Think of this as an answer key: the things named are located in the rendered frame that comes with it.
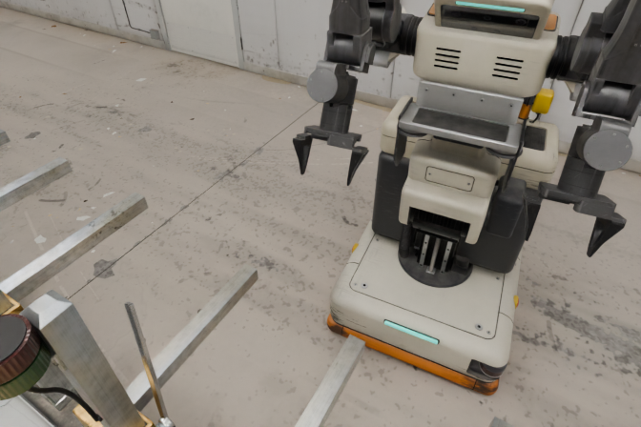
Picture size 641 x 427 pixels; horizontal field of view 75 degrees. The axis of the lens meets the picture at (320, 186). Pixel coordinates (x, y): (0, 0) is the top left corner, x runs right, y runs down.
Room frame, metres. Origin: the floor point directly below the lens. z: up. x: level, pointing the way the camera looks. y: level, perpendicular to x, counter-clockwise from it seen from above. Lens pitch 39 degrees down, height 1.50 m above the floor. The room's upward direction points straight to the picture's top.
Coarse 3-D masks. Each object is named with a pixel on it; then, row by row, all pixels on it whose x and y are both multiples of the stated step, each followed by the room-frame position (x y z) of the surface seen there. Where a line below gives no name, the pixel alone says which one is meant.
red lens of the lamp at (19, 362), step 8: (24, 320) 0.23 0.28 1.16; (32, 328) 0.23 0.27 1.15; (32, 336) 0.22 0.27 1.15; (24, 344) 0.21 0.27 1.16; (32, 344) 0.21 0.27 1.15; (16, 352) 0.20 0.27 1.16; (24, 352) 0.20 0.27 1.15; (32, 352) 0.21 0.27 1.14; (8, 360) 0.19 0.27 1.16; (16, 360) 0.19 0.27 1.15; (24, 360) 0.20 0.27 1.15; (0, 368) 0.19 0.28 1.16; (8, 368) 0.19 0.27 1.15; (16, 368) 0.19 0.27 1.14; (24, 368) 0.20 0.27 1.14; (0, 376) 0.18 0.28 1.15; (8, 376) 0.19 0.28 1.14
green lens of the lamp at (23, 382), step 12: (48, 348) 0.23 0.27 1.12; (36, 360) 0.21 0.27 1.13; (48, 360) 0.22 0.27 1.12; (24, 372) 0.19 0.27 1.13; (36, 372) 0.20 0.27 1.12; (0, 384) 0.18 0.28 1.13; (12, 384) 0.19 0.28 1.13; (24, 384) 0.19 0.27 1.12; (0, 396) 0.18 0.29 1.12; (12, 396) 0.18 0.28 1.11
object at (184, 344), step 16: (240, 272) 0.54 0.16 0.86; (256, 272) 0.54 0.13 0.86; (224, 288) 0.50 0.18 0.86; (240, 288) 0.50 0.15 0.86; (208, 304) 0.46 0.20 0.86; (224, 304) 0.46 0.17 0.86; (192, 320) 0.43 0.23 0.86; (208, 320) 0.43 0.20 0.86; (176, 336) 0.40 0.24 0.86; (192, 336) 0.40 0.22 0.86; (176, 352) 0.37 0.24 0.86; (192, 352) 0.39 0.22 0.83; (160, 368) 0.34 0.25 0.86; (176, 368) 0.36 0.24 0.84; (144, 384) 0.32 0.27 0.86; (160, 384) 0.33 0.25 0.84; (144, 400) 0.30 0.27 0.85
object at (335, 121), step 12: (324, 108) 0.71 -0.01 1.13; (336, 108) 0.70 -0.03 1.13; (348, 108) 0.72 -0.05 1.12; (324, 120) 0.70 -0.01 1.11; (336, 120) 0.69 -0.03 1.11; (348, 120) 0.70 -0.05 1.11; (312, 132) 0.69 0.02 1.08; (324, 132) 0.68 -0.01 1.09; (336, 132) 0.68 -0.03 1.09; (348, 132) 0.71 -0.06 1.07
